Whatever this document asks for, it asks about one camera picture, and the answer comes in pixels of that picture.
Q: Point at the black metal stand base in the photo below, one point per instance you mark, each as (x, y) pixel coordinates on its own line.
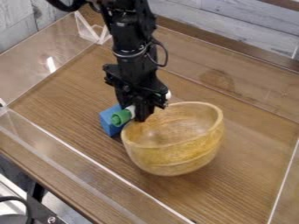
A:
(35, 214)

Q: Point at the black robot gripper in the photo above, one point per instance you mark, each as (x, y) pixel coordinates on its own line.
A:
(131, 76)

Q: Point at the brown wooden bowl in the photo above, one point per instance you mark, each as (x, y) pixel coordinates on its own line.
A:
(178, 140)

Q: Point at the blue foam block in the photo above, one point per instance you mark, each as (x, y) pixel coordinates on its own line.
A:
(107, 121)

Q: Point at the green white marker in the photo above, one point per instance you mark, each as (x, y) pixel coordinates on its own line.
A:
(140, 107)

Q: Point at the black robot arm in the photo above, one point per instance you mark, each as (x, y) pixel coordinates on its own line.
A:
(131, 24)

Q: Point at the clear acrylic triangle bracket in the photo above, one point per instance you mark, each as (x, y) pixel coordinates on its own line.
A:
(91, 32)

